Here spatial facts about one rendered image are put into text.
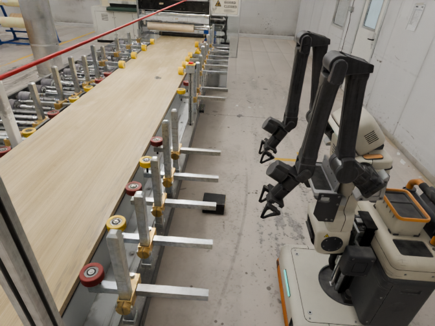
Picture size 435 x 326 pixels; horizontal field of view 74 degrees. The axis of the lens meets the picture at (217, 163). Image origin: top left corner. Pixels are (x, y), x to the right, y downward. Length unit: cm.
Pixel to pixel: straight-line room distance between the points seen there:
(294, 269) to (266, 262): 40
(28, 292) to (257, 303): 173
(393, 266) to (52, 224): 147
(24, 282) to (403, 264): 139
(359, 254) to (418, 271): 24
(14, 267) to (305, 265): 174
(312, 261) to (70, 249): 144
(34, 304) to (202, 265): 177
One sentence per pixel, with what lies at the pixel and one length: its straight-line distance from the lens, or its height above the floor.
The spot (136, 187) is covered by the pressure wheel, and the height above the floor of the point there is 91.
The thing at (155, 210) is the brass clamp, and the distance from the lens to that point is 146.
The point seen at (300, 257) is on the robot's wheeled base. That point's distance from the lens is 208.
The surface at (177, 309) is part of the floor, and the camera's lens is 209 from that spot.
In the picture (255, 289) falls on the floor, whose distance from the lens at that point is 220.
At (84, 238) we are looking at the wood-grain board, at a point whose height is 90.
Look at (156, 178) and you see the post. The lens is 137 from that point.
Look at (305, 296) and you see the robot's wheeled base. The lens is 190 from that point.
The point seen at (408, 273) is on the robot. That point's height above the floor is 75.
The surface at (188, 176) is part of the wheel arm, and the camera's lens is 169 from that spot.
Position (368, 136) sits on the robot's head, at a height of 131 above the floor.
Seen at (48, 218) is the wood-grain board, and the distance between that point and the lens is 145.
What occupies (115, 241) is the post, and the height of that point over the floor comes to 114.
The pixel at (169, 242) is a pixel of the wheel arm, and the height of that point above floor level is 82.
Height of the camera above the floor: 180
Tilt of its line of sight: 32 degrees down
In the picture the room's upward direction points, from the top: 3 degrees clockwise
